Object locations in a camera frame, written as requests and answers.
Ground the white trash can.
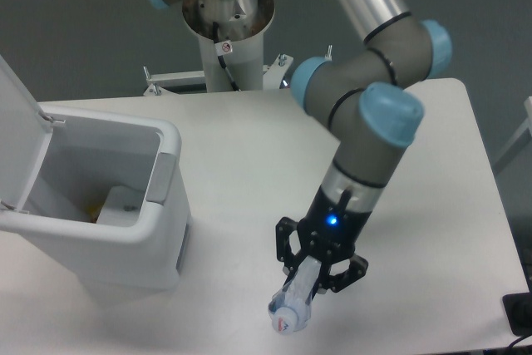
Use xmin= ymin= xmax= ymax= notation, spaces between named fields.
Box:
xmin=1 ymin=106 xmax=191 ymax=290

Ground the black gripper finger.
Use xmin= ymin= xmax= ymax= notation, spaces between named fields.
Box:
xmin=275 ymin=217 xmax=307 ymax=284
xmin=313 ymin=254 xmax=368 ymax=296

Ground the black cable on pedestal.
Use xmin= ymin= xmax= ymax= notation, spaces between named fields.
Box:
xmin=211 ymin=20 xmax=242 ymax=92

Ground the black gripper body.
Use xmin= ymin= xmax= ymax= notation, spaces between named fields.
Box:
xmin=297 ymin=188 xmax=371 ymax=265

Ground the white furniture leg at right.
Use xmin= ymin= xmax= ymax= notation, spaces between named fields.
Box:
xmin=492 ymin=96 xmax=531 ymax=175

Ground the white trash can lid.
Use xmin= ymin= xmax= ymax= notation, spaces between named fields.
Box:
xmin=1 ymin=60 xmax=65 ymax=210

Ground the white plastic wrapper bag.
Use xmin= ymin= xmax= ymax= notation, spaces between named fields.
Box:
xmin=97 ymin=185 xmax=144 ymax=227

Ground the white metal base frame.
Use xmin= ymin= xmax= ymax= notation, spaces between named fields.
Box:
xmin=143 ymin=53 xmax=293 ymax=96

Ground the black device at table edge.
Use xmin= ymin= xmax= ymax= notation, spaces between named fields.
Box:
xmin=502 ymin=293 xmax=531 ymax=336

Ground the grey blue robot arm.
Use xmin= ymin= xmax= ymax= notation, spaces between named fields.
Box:
xmin=150 ymin=0 xmax=452 ymax=301

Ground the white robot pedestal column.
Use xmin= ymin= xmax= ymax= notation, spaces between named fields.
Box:
xmin=182 ymin=0 xmax=275 ymax=92

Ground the clear plastic water bottle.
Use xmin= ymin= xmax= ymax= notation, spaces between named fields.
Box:
xmin=268 ymin=256 xmax=321 ymax=335

